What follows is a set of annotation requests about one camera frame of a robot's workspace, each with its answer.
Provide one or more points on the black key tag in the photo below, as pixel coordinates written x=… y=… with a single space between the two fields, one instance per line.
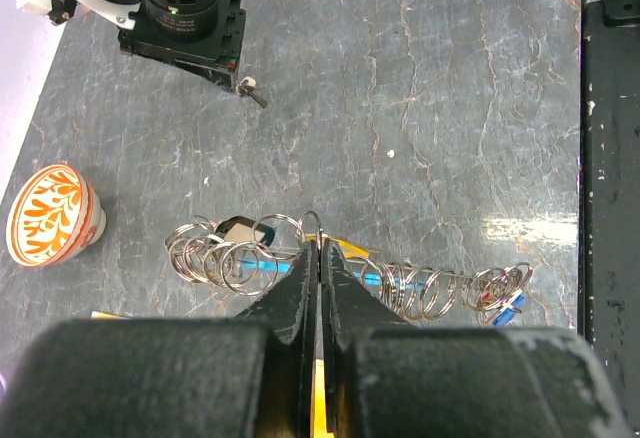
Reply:
x=242 y=229

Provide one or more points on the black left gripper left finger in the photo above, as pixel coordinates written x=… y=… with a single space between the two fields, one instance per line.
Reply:
x=53 y=391

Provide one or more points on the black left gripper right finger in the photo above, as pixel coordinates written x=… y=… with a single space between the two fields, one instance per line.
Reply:
x=385 y=377

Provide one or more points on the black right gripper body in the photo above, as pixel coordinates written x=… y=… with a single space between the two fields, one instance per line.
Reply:
x=206 y=43

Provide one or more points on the yellow key tag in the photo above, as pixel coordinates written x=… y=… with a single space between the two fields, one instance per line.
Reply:
x=320 y=398

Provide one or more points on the blue key tag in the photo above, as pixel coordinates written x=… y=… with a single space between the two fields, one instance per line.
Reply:
x=509 y=312

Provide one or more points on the red white patterned bowl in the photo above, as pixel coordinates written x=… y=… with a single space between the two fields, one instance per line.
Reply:
x=56 y=215

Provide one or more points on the small silver key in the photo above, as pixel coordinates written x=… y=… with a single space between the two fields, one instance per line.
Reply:
x=247 y=88

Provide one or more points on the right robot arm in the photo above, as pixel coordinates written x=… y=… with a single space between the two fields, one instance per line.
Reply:
x=202 y=37

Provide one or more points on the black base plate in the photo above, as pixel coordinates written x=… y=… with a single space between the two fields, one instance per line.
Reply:
x=609 y=182

